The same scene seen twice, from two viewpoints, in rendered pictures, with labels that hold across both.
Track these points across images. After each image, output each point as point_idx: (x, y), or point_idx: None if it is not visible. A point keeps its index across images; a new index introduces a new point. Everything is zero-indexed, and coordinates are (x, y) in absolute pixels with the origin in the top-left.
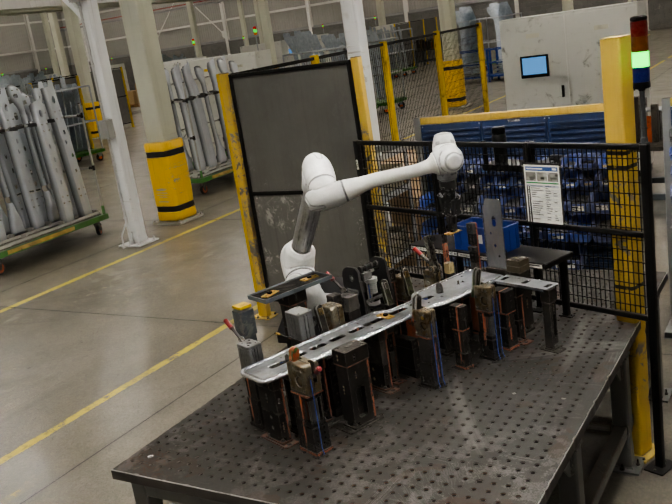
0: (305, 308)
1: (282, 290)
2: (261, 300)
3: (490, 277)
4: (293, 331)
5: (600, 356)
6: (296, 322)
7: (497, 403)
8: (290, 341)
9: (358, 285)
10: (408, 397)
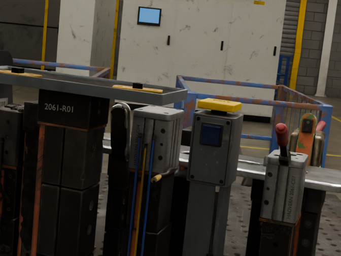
0: (146, 106)
1: (109, 85)
2: (182, 93)
3: None
4: (172, 153)
5: None
6: (180, 127)
7: (101, 197)
8: (87, 222)
9: (9, 87)
10: (100, 236)
